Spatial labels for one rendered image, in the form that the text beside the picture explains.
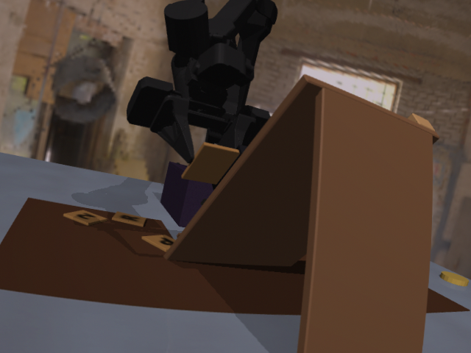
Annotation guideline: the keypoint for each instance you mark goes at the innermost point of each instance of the tan letter tile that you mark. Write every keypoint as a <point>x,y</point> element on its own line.
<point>129,219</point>
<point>85,217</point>
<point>210,163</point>
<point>162,242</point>

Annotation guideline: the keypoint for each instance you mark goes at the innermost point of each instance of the olive-yellow flat round disc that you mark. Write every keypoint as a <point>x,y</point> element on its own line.
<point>454,278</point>

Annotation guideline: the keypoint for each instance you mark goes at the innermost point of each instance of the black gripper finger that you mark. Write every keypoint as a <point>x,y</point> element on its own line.
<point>171,123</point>
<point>238,131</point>

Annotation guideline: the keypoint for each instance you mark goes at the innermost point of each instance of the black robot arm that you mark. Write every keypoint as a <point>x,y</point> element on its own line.
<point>207,47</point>

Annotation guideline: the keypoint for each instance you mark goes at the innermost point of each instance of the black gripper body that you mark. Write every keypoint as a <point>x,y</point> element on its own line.
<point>205,105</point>

